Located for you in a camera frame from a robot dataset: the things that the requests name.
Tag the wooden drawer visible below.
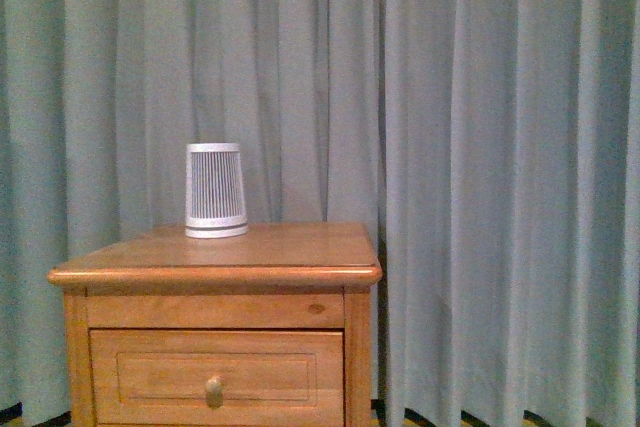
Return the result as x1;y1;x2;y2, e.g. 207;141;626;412
90;329;344;426

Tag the white ribbed air purifier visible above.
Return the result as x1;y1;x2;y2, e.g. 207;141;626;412
185;143;248;239

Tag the wooden nightstand cabinet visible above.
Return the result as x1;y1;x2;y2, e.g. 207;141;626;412
48;223;382;426

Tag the grey-green curtain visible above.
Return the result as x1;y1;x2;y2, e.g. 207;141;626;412
1;0;639;426

